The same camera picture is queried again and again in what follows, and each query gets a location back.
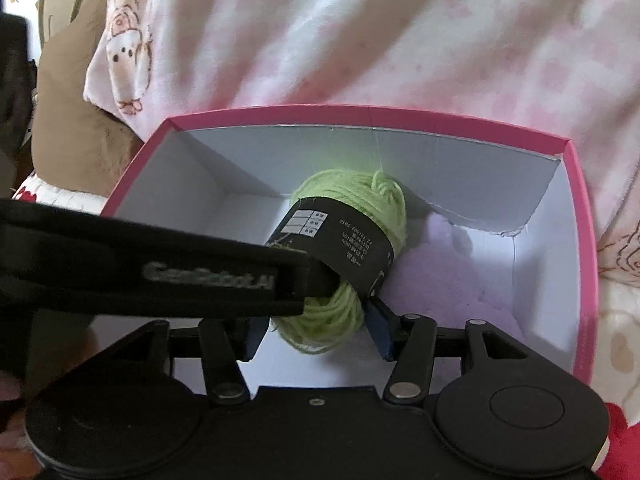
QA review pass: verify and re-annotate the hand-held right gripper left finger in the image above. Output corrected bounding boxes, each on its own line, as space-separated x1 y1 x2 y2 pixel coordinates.
107 316 273 407

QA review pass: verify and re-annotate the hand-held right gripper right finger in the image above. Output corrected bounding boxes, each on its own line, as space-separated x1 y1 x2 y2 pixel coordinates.
366 295 535 403

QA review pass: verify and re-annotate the pink cardboard box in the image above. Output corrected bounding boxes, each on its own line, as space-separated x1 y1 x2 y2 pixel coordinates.
99 104 601 401

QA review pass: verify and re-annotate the green yarn ball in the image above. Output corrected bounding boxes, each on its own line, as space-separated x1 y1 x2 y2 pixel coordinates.
265 170 408 356

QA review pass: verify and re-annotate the dark object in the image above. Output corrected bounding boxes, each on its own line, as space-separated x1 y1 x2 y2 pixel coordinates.
0 10 40 161

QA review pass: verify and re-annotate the purple plush toy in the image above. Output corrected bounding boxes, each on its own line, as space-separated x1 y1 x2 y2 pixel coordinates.
387 212 526 346

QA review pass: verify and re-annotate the pink printed blanket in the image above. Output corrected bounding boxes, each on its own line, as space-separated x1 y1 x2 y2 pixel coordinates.
82 0 640 406

